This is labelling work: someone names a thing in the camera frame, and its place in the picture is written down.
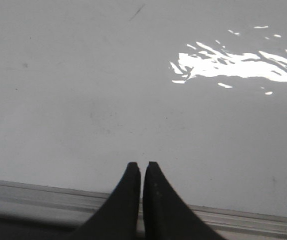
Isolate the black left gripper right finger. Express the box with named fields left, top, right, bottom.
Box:
left=143, top=161, right=224, bottom=240

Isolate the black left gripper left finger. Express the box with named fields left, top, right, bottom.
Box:
left=69, top=162, right=141, bottom=240

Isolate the white whiteboard with aluminium frame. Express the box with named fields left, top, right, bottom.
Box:
left=0, top=0, right=287, bottom=240

